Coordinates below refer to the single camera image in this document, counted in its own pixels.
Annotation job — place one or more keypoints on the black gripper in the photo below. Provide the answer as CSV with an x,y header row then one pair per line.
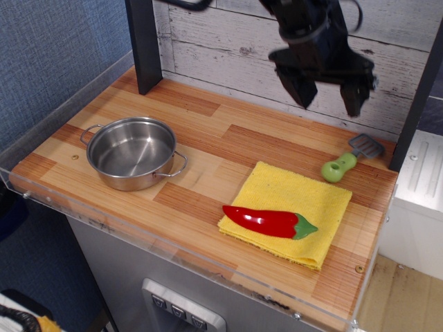
x,y
324,57

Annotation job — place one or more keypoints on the green handled grey spatula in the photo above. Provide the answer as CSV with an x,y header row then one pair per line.
x,y
362,145

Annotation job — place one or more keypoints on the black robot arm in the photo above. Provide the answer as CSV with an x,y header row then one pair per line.
x,y
302,17

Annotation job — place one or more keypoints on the yellow folded cloth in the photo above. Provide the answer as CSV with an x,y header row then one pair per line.
x,y
272,188

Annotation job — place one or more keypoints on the red toy chili pepper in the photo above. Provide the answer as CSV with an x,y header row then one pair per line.
x,y
272,223

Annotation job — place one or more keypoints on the white ribbed box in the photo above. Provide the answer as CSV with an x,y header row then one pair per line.
x,y
412,234

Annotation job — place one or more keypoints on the stainless steel pot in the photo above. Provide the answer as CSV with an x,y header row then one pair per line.
x,y
134,153

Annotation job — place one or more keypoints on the grey toy fridge cabinet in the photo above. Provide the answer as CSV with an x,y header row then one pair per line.
x,y
119,267

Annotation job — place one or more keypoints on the silver dispenser button panel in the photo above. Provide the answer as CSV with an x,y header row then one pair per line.
x,y
171,311

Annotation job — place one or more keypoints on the clear acrylic table guard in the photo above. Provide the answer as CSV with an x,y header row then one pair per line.
x,y
224,136

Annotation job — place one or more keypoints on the black and yellow bag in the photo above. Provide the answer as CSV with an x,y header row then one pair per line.
x,y
21,313

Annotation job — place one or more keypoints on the black right vertical post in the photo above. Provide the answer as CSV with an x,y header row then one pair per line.
x,y
419,102

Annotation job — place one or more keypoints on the black vertical post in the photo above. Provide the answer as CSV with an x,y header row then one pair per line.
x,y
142,30
419,102

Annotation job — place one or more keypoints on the black left vertical post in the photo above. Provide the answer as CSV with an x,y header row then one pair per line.
x,y
142,30

